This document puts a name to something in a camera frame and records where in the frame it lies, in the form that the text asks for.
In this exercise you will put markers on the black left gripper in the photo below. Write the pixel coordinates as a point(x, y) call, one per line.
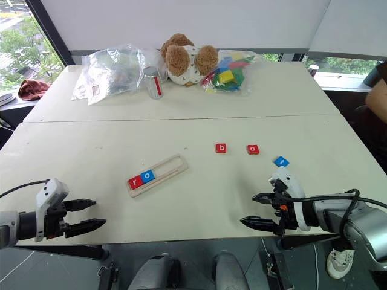
point(56, 222)

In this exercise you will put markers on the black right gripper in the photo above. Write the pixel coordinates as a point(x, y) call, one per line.
point(285, 216)

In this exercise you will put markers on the blue letter t tile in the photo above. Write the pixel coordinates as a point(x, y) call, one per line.
point(281, 161)

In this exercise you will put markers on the red letter r tile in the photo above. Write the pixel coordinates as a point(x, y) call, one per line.
point(135, 182)

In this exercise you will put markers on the red letter o tile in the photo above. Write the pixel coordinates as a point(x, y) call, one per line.
point(253, 150)

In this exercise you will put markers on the blue letter o tile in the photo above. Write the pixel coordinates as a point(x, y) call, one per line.
point(147, 176)

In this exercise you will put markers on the red letter b tile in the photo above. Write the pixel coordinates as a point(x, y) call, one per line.
point(221, 148)

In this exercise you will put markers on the wooden letter tray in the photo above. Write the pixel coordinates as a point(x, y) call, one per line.
point(169, 167)

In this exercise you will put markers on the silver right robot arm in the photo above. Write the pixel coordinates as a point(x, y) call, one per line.
point(372, 229)

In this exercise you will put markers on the bag of coloured blocks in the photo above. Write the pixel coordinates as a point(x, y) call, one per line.
point(229, 75)

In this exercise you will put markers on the grey rounded shape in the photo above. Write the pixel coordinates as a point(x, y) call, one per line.
point(231, 272)
point(154, 272)

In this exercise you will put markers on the white sneaker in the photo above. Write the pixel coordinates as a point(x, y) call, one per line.
point(338, 262)

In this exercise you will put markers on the red crumpled cloth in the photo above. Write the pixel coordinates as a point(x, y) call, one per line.
point(31, 90)

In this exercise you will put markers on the grey plate stack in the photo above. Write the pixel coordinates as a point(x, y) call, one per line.
point(6, 99)

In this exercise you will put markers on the clear plastic bag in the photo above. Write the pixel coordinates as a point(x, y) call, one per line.
point(112, 72)

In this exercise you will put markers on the clear jar with red label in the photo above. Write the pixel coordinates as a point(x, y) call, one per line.
point(152, 84)

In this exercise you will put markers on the paper cup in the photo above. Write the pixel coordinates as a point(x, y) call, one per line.
point(314, 70)

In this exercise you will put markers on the brown white plush bear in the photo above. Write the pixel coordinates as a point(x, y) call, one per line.
point(184, 60)

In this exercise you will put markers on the dark green tumbler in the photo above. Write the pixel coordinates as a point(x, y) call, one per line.
point(373, 75)

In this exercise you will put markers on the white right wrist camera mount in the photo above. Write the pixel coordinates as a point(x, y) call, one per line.
point(290, 182)

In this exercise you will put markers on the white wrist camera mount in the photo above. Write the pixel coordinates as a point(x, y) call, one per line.
point(290, 182)
point(50, 188)

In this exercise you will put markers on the black table frame beam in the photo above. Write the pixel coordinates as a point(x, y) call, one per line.
point(60, 251)

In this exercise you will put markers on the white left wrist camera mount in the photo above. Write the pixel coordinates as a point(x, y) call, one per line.
point(50, 188)

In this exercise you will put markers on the black table leg bracket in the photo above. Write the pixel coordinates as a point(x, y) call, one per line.
point(279, 272)
point(107, 276)

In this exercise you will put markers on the black window frame post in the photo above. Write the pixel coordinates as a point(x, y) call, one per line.
point(51, 33)

